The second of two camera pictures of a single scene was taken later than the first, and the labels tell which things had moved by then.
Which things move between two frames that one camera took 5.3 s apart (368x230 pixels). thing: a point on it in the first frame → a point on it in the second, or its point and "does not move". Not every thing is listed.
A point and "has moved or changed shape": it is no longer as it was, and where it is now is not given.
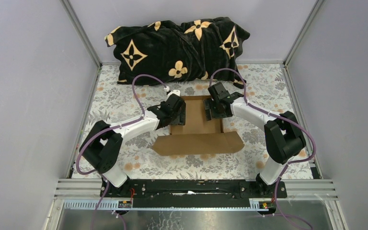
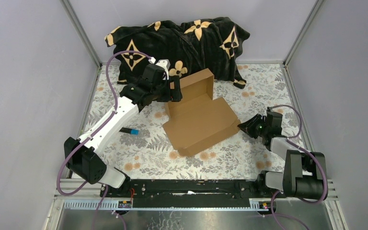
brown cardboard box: [199, 135] has moved or changed shape
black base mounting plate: [193, 193] does not move
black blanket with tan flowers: [203, 49] does not move
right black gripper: [209, 103] → [247, 126]
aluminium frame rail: [84, 194] does not move
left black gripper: [180, 119] → [171, 95]
